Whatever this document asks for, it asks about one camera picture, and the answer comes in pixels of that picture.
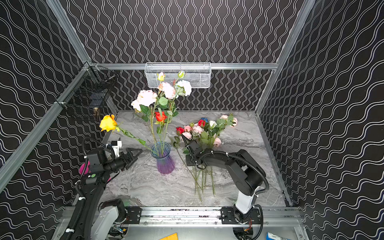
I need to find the pink rose spray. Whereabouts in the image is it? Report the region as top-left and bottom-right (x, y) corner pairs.
(173, 122), (205, 202)
(208, 114), (238, 147)

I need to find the purple blue glass vase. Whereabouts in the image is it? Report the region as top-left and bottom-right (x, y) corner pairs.
(151, 142), (175, 175)

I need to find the yellow rose stem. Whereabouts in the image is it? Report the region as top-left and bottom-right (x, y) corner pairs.
(100, 115), (156, 154)

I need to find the large pink peony stem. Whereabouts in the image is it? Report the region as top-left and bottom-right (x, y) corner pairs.
(136, 71), (178, 155)

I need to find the white light-blue flower stem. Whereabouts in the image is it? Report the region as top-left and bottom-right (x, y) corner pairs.
(161, 70), (193, 155)

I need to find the cream rose stem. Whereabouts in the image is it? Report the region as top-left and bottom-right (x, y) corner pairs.
(131, 99), (158, 155)

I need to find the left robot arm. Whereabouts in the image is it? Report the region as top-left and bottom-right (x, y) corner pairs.
(61, 147), (143, 240)

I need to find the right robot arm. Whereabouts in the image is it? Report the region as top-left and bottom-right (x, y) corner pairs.
(182, 135), (270, 224)

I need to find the magenta silicone cup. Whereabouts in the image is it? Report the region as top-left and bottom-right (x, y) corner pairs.
(79, 162), (90, 175)

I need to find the brass padlock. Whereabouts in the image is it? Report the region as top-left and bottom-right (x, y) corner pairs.
(93, 107), (100, 118)

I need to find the blue white box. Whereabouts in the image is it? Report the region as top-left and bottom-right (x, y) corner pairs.
(266, 232), (290, 240)

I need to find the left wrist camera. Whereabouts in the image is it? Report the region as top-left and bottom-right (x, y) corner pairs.
(111, 140), (122, 158)

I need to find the white mesh wall basket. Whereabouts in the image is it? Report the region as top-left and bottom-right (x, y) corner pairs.
(145, 62), (212, 89)

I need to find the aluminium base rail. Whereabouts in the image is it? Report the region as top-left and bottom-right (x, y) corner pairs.
(64, 206), (302, 227)

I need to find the black wire wall basket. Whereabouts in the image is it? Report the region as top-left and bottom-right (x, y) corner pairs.
(60, 66), (117, 121)

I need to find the yellow object below rail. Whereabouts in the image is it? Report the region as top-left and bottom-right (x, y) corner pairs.
(160, 233), (179, 240)

